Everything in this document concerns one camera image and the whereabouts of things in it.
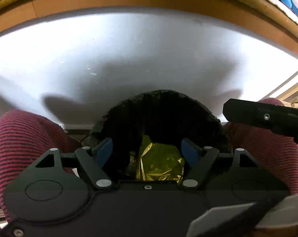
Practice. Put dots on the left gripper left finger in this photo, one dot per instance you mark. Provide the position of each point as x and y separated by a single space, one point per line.
91 161

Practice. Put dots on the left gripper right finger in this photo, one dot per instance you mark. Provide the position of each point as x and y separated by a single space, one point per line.
199 160

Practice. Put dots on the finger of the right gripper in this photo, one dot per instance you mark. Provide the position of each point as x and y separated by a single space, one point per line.
278 119

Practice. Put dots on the gold foil snack bag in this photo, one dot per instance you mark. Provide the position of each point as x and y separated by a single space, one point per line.
156 162

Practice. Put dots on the right maroon striped leg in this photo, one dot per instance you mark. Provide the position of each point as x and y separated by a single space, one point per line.
277 153

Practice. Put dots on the maroon striped leg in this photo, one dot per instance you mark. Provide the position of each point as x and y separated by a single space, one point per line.
277 153
24 137

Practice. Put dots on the black trash bag bin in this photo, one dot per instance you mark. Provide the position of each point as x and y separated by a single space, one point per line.
166 117

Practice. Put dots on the left maroon striped leg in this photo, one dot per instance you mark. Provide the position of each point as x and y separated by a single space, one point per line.
24 137

